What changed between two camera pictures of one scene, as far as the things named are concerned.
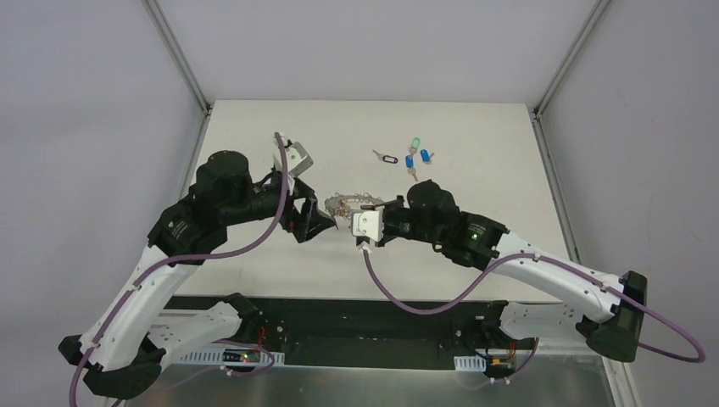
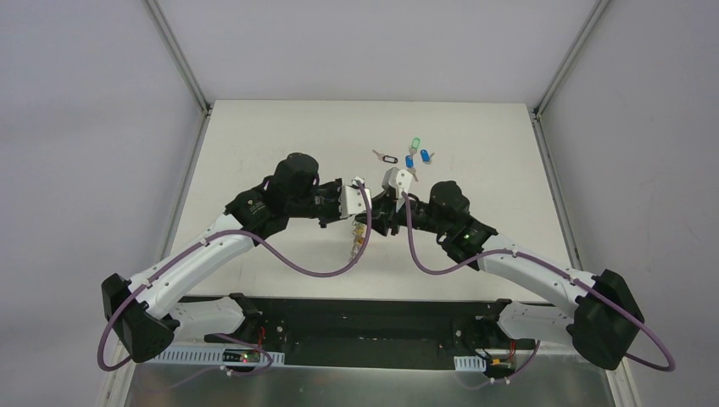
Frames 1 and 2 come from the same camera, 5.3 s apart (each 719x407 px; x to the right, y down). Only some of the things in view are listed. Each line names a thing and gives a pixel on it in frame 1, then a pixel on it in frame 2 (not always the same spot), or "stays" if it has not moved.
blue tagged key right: [426, 156] stays
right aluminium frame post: [597, 11] stays
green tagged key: [415, 145] stays
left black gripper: [299, 212] to [331, 203]
